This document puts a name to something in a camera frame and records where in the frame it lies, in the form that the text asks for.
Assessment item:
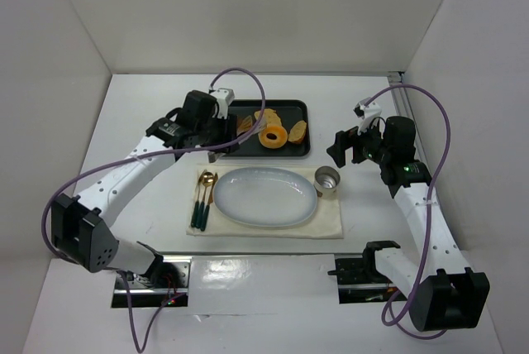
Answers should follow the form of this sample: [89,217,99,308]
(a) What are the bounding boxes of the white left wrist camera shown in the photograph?
[208,88,235,119]

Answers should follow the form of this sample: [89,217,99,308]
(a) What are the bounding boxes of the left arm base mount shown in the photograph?
[111,256,191,309]

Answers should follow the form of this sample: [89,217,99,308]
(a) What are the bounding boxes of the small bread loaf half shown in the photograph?
[288,120,307,144]

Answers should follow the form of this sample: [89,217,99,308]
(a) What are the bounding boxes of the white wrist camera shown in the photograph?
[208,88,235,119]
[354,98,382,136]

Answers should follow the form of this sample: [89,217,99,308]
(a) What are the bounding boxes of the black baking tray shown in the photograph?
[224,99,311,159]

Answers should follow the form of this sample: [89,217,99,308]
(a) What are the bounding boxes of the aluminium frame rail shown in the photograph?
[387,71,426,162]

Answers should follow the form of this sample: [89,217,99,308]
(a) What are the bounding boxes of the brown croissant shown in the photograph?
[236,116,253,136]

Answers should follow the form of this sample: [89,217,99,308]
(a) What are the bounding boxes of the stainless steel cup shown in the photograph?
[313,166,341,198]

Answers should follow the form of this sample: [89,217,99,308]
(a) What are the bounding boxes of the gold spoon green handle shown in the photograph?
[190,170,213,228]

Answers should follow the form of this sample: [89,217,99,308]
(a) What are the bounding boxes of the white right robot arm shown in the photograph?
[326,117,490,332]

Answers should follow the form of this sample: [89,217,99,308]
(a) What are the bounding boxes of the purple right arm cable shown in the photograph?
[363,84,450,339]

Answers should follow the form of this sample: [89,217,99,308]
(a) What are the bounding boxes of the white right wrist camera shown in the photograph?
[354,98,382,136]

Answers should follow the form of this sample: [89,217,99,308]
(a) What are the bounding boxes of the gold knife green handle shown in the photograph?
[205,181,216,209]

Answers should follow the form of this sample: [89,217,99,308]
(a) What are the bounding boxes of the round bread slice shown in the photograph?
[254,108,282,127]

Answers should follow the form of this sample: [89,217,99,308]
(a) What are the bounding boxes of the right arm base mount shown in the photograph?
[327,255,397,304]

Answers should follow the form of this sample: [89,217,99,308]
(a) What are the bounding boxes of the gold fork green handle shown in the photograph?
[199,173,218,232]

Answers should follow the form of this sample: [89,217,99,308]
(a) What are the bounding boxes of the light blue oval plate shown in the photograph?
[213,167,318,228]

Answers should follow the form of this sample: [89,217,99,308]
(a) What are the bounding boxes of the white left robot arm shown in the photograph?
[51,88,236,285]

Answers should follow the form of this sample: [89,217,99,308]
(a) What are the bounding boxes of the metal tongs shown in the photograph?
[207,117,265,164]

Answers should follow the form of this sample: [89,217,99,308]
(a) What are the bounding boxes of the orange glazed donut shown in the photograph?
[259,125,288,150]

